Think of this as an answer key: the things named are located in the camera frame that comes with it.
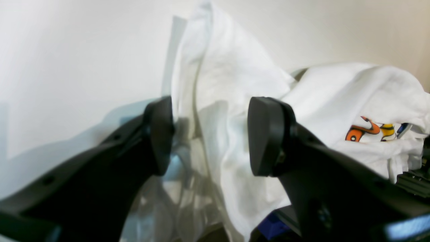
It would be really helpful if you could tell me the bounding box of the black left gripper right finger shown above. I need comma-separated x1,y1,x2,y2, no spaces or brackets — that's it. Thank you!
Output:
248,97,429,242

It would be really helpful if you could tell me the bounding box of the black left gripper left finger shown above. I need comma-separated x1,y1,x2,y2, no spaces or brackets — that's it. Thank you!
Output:
0,96,174,242

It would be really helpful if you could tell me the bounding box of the white t-shirt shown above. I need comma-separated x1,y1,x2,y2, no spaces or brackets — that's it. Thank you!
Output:
121,0,429,242

